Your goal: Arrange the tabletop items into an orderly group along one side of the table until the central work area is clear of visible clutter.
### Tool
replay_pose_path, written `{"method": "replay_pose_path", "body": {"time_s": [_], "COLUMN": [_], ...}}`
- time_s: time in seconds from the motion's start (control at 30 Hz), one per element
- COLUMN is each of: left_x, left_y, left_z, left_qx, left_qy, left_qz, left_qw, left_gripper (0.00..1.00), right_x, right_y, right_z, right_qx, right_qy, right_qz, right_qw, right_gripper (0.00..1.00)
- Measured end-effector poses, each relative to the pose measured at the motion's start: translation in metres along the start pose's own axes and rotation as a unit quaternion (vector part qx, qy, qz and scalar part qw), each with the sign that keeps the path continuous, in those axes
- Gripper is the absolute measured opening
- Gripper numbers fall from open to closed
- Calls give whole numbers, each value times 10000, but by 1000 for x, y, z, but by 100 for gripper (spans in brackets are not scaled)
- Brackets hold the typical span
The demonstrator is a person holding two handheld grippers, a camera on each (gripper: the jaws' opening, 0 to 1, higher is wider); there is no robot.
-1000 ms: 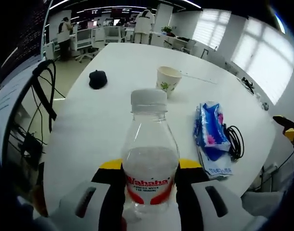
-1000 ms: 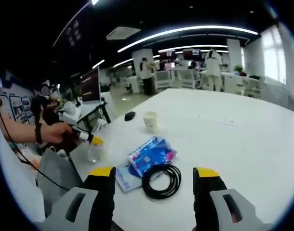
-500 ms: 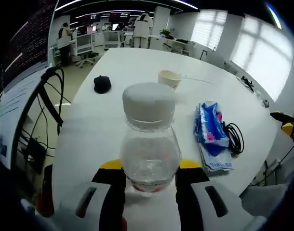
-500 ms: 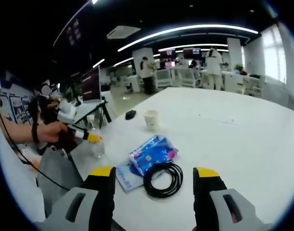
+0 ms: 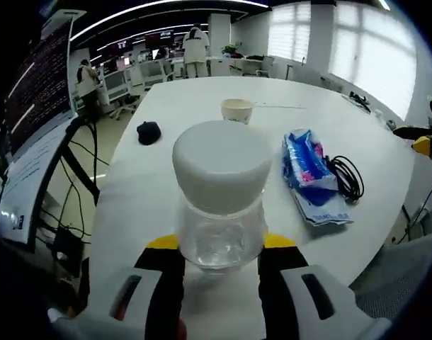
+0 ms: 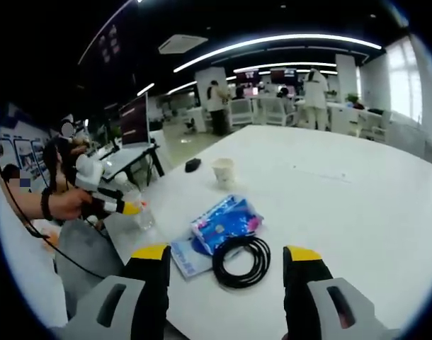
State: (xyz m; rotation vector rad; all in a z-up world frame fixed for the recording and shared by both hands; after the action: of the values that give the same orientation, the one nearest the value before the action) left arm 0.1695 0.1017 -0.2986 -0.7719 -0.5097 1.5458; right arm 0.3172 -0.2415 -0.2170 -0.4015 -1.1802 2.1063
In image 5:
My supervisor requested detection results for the black device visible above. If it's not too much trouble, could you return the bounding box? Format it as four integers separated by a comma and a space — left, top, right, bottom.
348, 91, 371, 111

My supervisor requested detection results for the large display screen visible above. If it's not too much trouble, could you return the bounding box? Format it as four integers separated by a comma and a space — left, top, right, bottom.
0, 16, 81, 245

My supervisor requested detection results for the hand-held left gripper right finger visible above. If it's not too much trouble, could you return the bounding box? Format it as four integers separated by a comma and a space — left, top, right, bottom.
258, 232, 390, 340

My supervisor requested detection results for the black cap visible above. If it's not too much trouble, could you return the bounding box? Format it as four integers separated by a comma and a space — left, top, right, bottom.
136, 120, 162, 145

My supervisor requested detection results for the clear plastic water bottle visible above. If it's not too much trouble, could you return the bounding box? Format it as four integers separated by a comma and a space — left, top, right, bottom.
172, 120, 273, 272

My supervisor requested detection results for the white window blind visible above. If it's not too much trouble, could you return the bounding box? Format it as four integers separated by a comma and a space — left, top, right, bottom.
331, 1, 417, 120
268, 3, 312, 61

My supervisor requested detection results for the black screen stand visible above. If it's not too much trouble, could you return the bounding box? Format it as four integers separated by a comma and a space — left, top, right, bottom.
40, 115, 102, 213

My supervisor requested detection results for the white paper cup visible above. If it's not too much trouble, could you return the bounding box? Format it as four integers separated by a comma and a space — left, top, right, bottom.
220, 98, 254, 125

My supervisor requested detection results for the grey mesh chair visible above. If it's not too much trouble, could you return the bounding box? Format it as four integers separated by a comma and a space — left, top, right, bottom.
353, 232, 432, 319

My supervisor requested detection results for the white office chair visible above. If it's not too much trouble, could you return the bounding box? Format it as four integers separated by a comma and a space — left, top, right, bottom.
103, 72, 136, 121
254, 55, 275, 78
141, 59, 174, 89

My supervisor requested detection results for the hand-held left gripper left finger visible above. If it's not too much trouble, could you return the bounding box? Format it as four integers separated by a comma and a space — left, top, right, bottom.
83, 234, 186, 340

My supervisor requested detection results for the blue tissue packet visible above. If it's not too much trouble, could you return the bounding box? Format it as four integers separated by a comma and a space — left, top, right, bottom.
281, 129, 339, 188

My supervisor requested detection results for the black cable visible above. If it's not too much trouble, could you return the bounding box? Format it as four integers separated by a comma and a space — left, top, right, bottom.
329, 154, 365, 205

